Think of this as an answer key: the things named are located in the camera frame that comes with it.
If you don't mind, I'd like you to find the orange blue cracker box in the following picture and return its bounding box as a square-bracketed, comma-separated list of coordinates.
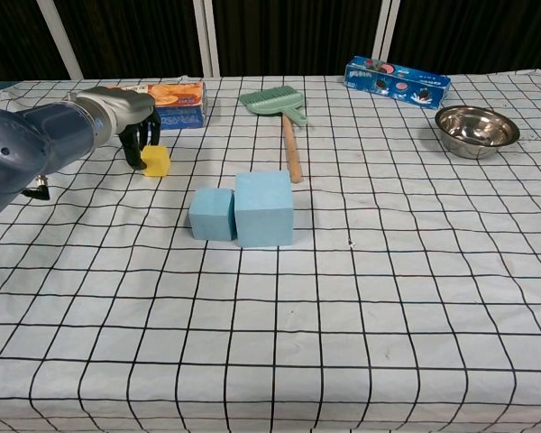
[103, 80, 207, 132]

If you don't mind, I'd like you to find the blue Oreo cookie box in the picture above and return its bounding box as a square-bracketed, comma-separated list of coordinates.
[344, 56, 452, 111]

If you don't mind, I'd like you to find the white partition post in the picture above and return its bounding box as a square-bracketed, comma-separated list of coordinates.
[371, 0, 401, 77]
[35, 0, 85, 80]
[193, 0, 221, 77]

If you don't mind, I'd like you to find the white black checkered tablecloth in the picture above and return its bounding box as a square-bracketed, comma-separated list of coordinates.
[0, 69, 541, 433]

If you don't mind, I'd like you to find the small yellow foam cube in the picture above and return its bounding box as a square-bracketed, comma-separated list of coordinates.
[140, 144, 170, 178]

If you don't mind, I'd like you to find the green brush with wooden handle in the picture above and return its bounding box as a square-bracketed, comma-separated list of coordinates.
[239, 85, 309, 184]

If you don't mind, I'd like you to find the black arm cable with plug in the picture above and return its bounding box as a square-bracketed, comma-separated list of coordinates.
[21, 175, 51, 202]

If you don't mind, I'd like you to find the stainless steel bowl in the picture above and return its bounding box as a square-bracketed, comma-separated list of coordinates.
[434, 106, 521, 160]

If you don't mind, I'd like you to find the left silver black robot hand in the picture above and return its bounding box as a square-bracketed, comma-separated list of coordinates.
[101, 88, 164, 171]

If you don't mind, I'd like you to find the large blue foam cube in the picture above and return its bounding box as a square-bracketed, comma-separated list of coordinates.
[234, 170, 295, 248]

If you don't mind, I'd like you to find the medium blue foam cube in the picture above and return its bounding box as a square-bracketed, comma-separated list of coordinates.
[188, 188, 235, 242]

